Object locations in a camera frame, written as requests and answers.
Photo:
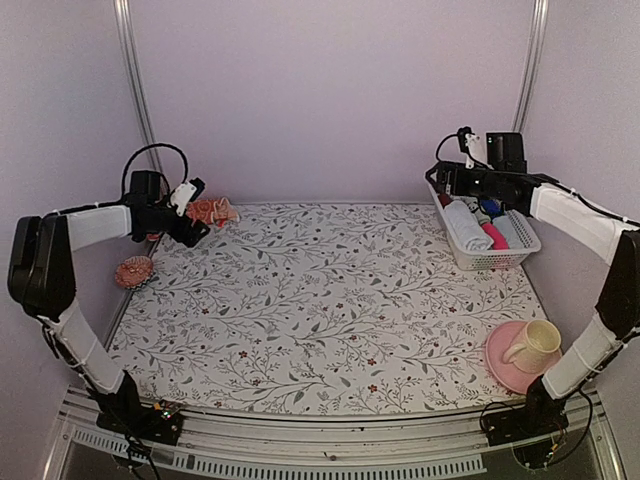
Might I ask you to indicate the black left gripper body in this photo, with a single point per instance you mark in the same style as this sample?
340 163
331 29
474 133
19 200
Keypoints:
178 233

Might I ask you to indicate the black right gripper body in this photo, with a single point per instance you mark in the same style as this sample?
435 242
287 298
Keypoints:
491 185

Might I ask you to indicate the light blue terry towel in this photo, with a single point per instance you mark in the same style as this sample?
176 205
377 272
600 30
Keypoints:
466 228

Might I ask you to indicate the orange patterned towel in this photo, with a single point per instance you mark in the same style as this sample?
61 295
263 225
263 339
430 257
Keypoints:
215 211

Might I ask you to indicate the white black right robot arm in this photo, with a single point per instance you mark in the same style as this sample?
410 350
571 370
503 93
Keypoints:
609 243

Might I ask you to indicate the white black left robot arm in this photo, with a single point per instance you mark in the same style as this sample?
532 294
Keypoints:
42 280

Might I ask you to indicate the dark red rolled towel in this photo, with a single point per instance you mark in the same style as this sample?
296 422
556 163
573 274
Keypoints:
444 200

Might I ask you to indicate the panda print rolled towel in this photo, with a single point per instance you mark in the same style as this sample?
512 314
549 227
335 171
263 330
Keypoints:
478 211

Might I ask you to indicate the dark blue rolled towel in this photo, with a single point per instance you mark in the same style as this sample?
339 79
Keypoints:
491 208

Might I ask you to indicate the pale blue rolled towel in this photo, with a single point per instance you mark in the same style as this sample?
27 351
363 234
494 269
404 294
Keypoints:
508 230

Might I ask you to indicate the pink rolled towel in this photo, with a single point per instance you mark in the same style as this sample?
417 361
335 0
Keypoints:
499 242

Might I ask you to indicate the white perforated plastic basket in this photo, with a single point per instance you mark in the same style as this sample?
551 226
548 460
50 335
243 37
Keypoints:
489 259

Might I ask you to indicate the pink saucer plate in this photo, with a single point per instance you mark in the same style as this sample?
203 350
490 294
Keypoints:
507 374

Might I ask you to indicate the cream ceramic mug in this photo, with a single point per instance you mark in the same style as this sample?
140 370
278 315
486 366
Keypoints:
533 347

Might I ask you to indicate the floral table cover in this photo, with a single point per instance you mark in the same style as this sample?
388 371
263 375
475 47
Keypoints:
320 310

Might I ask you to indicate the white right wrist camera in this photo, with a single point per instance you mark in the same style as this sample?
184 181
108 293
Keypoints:
473 147

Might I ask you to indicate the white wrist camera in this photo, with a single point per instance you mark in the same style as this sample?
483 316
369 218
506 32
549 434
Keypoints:
184 194
473 147

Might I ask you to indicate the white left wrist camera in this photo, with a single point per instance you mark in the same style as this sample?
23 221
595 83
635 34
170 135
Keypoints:
184 194

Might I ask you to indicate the right aluminium frame post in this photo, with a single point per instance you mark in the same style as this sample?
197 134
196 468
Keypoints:
533 58

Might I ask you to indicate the aluminium frame post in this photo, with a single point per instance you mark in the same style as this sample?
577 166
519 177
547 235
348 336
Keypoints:
533 58
125 30

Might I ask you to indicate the left aluminium frame post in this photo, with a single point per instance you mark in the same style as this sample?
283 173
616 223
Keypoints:
125 30

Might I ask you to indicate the aluminium front rail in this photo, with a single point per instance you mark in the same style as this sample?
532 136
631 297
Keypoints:
220 444

